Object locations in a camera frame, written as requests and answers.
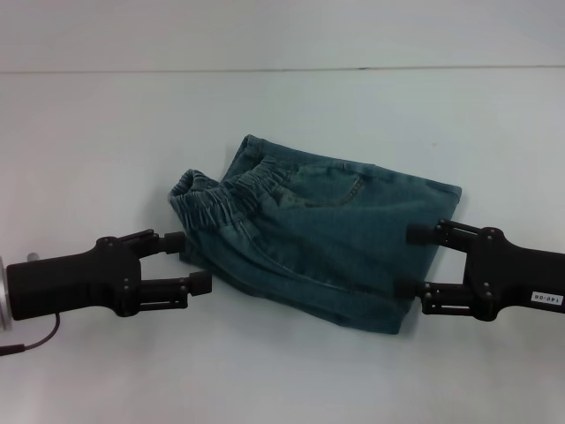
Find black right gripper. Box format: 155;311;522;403
395;217;565;322

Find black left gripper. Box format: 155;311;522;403
6;228;214;322

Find blue denim shorts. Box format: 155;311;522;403
167;134;463;337

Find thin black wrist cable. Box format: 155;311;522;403
0;311;63;357

